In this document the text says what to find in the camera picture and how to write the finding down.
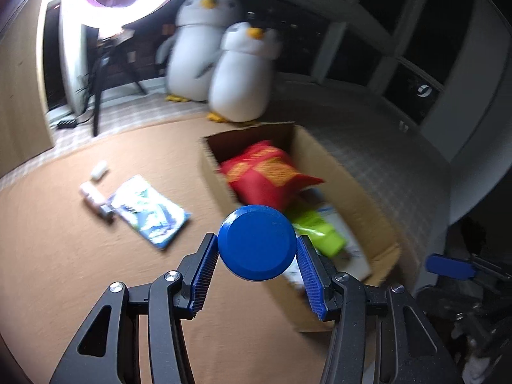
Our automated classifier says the green snack packet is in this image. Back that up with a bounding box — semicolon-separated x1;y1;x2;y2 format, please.
290;210;347;257

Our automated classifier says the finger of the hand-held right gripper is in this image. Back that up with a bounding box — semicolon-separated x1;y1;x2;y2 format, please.
426;254;512;284

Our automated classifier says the blue printed packet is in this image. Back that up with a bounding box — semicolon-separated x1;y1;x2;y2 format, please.
108;175;192;252

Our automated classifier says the black tripod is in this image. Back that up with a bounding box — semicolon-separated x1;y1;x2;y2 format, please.
82;34;147;137

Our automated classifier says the wooden cabinet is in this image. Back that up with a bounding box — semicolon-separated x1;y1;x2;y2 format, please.
0;0;57;177

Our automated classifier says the cardboard box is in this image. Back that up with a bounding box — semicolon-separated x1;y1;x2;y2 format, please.
200;122;403;332

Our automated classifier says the red snack packet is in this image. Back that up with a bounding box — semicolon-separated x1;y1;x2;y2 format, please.
220;140;324;212

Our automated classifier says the small penguin plush toy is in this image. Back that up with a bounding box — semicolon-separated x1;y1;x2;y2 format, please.
207;22;281;124

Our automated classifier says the brown floor mat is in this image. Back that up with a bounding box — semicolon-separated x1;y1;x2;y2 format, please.
0;112;332;384

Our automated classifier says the white framed window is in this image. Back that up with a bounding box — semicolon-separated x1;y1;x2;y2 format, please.
248;0;512;161

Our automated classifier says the pink tube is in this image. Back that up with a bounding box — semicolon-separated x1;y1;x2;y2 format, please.
80;181;115;220

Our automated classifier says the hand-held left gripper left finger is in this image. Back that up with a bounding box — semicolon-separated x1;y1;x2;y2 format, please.
50;232;220;384

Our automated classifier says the large penguin plush toy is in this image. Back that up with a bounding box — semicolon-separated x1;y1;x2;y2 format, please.
156;0;241;102

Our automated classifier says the dark desk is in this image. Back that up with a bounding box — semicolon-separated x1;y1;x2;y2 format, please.
120;20;177;81

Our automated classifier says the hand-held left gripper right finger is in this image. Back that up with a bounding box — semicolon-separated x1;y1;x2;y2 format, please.
296;235;465;384

